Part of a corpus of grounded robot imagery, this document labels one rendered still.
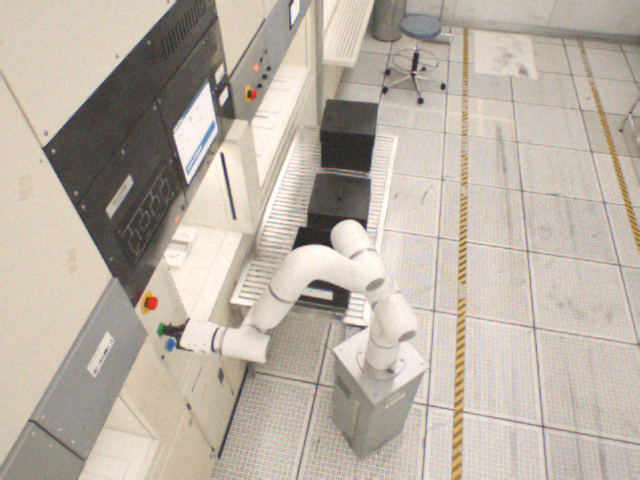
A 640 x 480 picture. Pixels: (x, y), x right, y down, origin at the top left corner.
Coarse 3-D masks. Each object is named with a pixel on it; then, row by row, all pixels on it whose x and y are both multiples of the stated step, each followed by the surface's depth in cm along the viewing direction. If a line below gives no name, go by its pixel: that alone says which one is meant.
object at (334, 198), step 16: (320, 176) 244; (336, 176) 244; (352, 176) 244; (320, 192) 236; (336, 192) 236; (352, 192) 236; (368, 192) 236; (320, 208) 229; (336, 208) 229; (352, 208) 229; (368, 208) 230; (320, 224) 232; (336, 224) 230
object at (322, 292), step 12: (300, 228) 213; (312, 228) 212; (300, 240) 219; (312, 240) 218; (324, 240) 216; (312, 288) 198; (324, 288) 196; (336, 288) 195; (300, 300) 207; (312, 300) 205; (324, 300) 203; (336, 300) 201; (348, 300) 201
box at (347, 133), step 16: (336, 112) 253; (352, 112) 253; (368, 112) 253; (320, 128) 244; (336, 128) 245; (352, 128) 244; (368, 128) 245; (320, 144) 252; (336, 144) 249; (352, 144) 247; (368, 144) 246; (320, 160) 260; (336, 160) 258; (352, 160) 256; (368, 160) 255
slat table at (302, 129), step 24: (312, 144) 276; (384, 144) 276; (288, 168) 263; (312, 168) 263; (288, 192) 251; (384, 192) 251; (264, 216) 240; (384, 216) 240; (288, 240) 230; (264, 264) 220; (240, 288) 212; (240, 312) 216; (288, 312) 204; (312, 312) 204; (336, 312) 204; (360, 312) 204
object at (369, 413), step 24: (360, 336) 197; (336, 360) 198; (408, 360) 190; (336, 384) 214; (360, 384) 183; (384, 384) 183; (408, 384) 190; (336, 408) 234; (360, 408) 198; (384, 408) 193; (408, 408) 219; (360, 432) 215; (384, 432) 223; (360, 456) 234
